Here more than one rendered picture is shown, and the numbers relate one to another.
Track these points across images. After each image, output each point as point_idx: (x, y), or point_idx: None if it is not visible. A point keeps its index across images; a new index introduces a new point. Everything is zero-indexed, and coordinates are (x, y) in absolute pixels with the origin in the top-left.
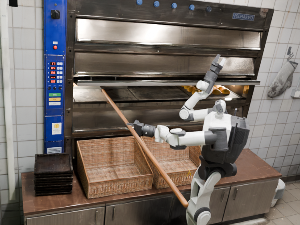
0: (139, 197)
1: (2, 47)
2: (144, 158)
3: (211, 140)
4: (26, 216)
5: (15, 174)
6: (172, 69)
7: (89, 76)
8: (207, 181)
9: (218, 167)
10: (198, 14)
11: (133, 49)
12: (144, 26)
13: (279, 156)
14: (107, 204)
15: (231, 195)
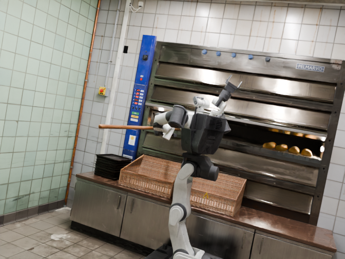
0: (153, 198)
1: (113, 76)
2: None
3: (168, 114)
4: (77, 178)
5: None
6: (228, 109)
7: (156, 100)
8: (179, 170)
9: (196, 162)
10: (257, 63)
11: (196, 87)
12: (208, 71)
13: None
14: (128, 193)
15: (255, 245)
